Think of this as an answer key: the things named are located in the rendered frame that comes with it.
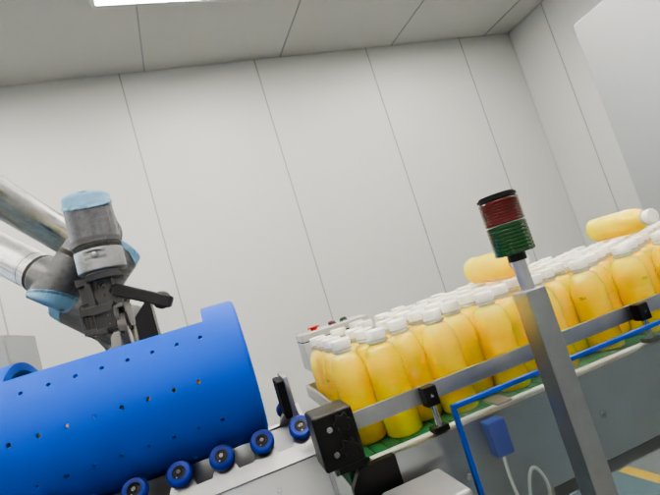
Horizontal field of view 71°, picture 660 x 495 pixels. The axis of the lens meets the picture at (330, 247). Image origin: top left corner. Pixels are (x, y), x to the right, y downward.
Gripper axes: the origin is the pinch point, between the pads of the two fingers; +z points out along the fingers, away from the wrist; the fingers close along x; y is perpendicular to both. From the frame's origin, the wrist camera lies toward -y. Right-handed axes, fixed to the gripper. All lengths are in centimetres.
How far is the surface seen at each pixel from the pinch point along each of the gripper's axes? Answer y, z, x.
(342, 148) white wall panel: -163, -128, -294
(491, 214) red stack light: -61, -8, 36
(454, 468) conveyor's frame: -48, 31, 22
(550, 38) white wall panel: -409, -189, -270
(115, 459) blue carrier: 4.9, 12.7, 11.7
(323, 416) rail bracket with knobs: -28.8, 15.3, 22.7
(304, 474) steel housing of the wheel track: -24.4, 26.5, 11.4
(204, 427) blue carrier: -9.9, 12.7, 11.5
